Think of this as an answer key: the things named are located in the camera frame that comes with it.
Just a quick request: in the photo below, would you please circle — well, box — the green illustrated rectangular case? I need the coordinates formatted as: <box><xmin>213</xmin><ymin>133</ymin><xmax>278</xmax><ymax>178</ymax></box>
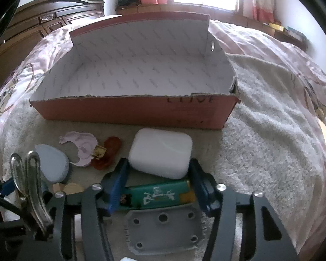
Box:
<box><xmin>119</xmin><ymin>180</ymin><xmax>196</xmax><ymax>210</ymax></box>

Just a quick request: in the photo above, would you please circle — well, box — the white rounded soap box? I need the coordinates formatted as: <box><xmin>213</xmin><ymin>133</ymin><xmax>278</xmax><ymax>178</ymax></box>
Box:
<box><xmin>128</xmin><ymin>128</ymin><xmax>193</xmax><ymax>180</ymax></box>

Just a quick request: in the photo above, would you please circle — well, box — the red figurine charm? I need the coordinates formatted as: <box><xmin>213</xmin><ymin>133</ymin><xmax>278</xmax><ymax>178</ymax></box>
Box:
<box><xmin>90</xmin><ymin>136</ymin><xmax>122</xmax><ymax>170</ymax></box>

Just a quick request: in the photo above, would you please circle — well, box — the wooden toy figure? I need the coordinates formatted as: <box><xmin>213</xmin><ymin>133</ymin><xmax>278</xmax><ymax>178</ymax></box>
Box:
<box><xmin>52</xmin><ymin>183</ymin><xmax>84</xmax><ymax>195</ymax></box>

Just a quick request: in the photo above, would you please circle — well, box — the light blue oval pad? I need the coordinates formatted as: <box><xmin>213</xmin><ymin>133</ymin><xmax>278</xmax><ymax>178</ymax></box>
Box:
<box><xmin>35</xmin><ymin>144</ymin><xmax>69</xmax><ymax>184</ymax></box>

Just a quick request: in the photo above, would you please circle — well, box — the grey plastic plate with holes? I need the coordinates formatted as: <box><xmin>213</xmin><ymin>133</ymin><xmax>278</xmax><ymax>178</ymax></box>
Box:
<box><xmin>124</xmin><ymin>203</ymin><xmax>206</xmax><ymax>256</ymax></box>

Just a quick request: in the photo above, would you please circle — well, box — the white terry towel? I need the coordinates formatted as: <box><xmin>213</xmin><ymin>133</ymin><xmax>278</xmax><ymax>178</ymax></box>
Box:
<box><xmin>0</xmin><ymin>55</ymin><xmax>326</xmax><ymax>260</ymax></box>

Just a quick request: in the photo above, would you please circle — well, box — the metal spring clamp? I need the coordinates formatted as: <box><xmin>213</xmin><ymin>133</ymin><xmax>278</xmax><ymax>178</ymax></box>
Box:
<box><xmin>9</xmin><ymin>151</ymin><xmax>53</xmax><ymax>235</ymax></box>

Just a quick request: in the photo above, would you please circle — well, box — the red cardboard box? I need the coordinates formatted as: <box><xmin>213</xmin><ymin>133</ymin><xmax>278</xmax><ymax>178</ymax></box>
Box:
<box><xmin>30</xmin><ymin>12</ymin><xmax>240</xmax><ymax>130</ymax></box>

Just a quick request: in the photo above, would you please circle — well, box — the pink patterned bedspread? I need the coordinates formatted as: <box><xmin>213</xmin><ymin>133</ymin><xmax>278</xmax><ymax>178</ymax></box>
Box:
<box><xmin>0</xmin><ymin>21</ymin><xmax>326</xmax><ymax>259</ymax></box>

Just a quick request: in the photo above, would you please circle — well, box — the yellow box on sill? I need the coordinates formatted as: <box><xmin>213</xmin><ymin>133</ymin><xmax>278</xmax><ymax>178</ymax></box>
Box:
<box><xmin>268</xmin><ymin>23</ymin><xmax>284</xmax><ymax>32</ymax></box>

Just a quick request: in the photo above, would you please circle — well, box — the green box on sill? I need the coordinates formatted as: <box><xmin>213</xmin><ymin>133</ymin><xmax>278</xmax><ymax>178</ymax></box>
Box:
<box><xmin>287</xmin><ymin>27</ymin><xmax>307</xmax><ymax>40</ymax></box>

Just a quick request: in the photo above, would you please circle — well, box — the dark wooden headboard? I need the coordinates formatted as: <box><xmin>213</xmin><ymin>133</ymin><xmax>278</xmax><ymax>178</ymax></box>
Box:
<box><xmin>0</xmin><ymin>0</ymin><xmax>105</xmax><ymax>88</ymax></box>

